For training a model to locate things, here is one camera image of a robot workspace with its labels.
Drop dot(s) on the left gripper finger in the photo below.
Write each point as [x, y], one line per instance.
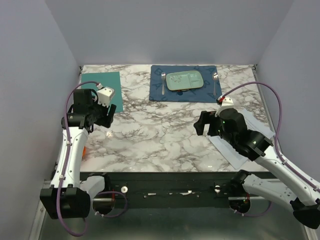
[108, 119]
[112, 110]

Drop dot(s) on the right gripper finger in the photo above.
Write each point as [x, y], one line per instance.
[207, 117]
[199, 126]

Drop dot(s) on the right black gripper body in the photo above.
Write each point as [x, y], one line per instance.
[215, 128]

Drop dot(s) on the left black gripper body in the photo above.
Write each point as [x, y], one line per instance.
[98, 111]

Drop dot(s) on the teal file folder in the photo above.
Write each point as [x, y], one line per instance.
[110, 80]

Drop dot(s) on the white printed paper sheets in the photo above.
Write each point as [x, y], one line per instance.
[229, 153]

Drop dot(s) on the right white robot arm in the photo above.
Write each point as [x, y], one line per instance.
[299, 191]

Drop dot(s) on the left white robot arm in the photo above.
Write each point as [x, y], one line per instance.
[65, 198]

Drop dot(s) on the blue cloth placemat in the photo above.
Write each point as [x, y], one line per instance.
[200, 95]

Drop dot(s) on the orange ball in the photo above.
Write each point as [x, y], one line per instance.
[84, 152]

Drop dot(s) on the silver spoon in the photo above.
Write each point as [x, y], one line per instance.
[215, 78]

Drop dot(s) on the light green divided plate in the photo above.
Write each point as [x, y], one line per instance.
[184, 80]

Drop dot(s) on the silver fork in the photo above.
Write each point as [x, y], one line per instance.
[163, 78]

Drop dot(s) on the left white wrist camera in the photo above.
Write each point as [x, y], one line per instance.
[104, 95]

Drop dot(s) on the black mounting base plate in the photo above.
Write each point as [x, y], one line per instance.
[167, 190]

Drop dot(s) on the aluminium frame rail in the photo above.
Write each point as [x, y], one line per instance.
[37, 222]

